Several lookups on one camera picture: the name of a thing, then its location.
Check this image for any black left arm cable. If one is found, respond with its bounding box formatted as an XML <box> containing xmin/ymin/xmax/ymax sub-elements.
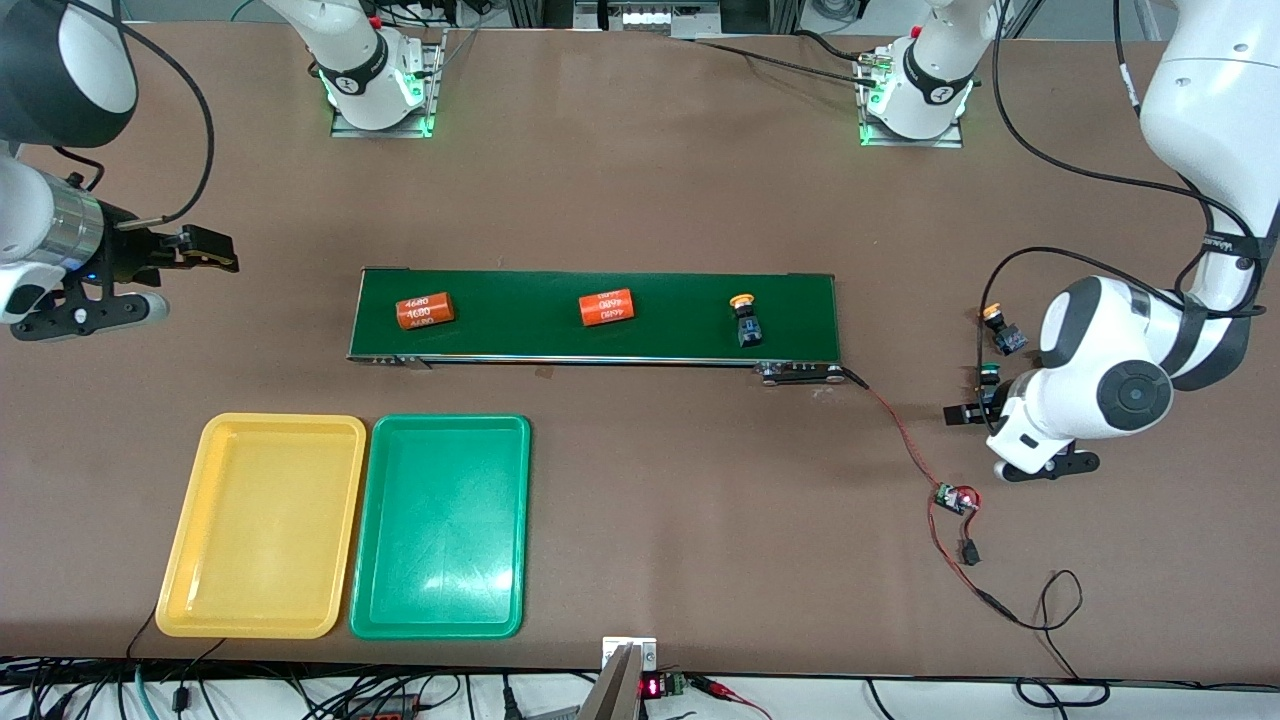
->
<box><xmin>978</xmin><ymin>0</ymin><xmax>1263</xmax><ymax>441</ymax></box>

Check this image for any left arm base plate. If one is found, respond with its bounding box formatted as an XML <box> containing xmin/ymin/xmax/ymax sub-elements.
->
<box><xmin>858</xmin><ymin>55</ymin><xmax>966</xmax><ymax>149</ymax></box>

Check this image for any green conveyor belt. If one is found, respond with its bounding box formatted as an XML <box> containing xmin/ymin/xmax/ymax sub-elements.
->
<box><xmin>346</xmin><ymin>267</ymin><xmax>846</xmax><ymax>387</ymax></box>

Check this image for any black cable with plug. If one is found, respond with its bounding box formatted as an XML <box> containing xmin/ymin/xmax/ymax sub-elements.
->
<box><xmin>165</xmin><ymin>638</ymin><xmax>229</xmax><ymax>713</ymax></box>

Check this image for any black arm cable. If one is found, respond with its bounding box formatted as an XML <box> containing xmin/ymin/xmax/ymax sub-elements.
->
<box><xmin>978</xmin><ymin>0</ymin><xmax>1263</xmax><ymax>441</ymax></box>
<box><xmin>60</xmin><ymin>0</ymin><xmax>216</xmax><ymax>231</ymax></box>

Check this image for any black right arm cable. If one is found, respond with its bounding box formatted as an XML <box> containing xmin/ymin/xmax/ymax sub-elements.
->
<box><xmin>60</xmin><ymin>0</ymin><xmax>216</xmax><ymax>231</ymax></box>

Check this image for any orange 4680 cylinder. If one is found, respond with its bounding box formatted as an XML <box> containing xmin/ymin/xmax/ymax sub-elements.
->
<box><xmin>395</xmin><ymin>292</ymin><xmax>456</xmax><ymax>333</ymax></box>
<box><xmin>578</xmin><ymin>288</ymin><xmax>637</xmax><ymax>328</ymax></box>

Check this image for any green plastic tray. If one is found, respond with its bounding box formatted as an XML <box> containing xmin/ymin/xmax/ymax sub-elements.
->
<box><xmin>349</xmin><ymin>413</ymin><xmax>532</xmax><ymax>641</ymax></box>

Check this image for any grey metal camera mount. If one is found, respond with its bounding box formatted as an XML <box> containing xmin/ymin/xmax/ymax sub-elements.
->
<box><xmin>578</xmin><ymin>637</ymin><xmax>659</xmax><ymax>720</ymax></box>

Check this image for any red clip lead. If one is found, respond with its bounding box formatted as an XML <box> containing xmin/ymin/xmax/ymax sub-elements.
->
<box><xmin>690</xmin><ymin>675</ymin><xmax>773</xmax><ymax>720</ymax></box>

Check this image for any conveyor motor bracket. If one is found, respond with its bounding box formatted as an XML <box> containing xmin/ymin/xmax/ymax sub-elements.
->
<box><xmin>753</xmin><ymin>360</ymin><xmax>847</xmax><ymax>387</ymax></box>

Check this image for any thin black cable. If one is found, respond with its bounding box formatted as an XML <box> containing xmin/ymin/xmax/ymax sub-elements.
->
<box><xmin>985</xmin><ymin>568</ymin><xmax>1113</xmax><ymax>709</ymax></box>

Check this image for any yellow plastic tray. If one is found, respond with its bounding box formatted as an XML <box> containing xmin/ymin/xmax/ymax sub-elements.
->
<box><xmin>155</xmin><ymin>412</ymin><xmax>368</xmax><ymax>640</ymax></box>

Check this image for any black base supply cable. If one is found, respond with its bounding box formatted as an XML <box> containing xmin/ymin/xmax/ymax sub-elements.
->
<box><xmin>690</xmin><ymin>28</ymin><xmax>886</xmax><ymax>89</ymax></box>

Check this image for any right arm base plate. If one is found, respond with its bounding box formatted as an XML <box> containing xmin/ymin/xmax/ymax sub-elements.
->
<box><xmin>330</xmin><ymin>28</ymin><xmax>447</xmax><ymax>139</ymax></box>

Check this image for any yellow push button switch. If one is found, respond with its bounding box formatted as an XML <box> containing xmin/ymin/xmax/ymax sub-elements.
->
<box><xmin>980</xmin><ymin>303</ymin><xmax>1029</xmax><ymax>356</ymax></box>
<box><xmin>729</xmin><ymin>293</ymin><xmax>764</xmax><ymax>349</ymax></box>

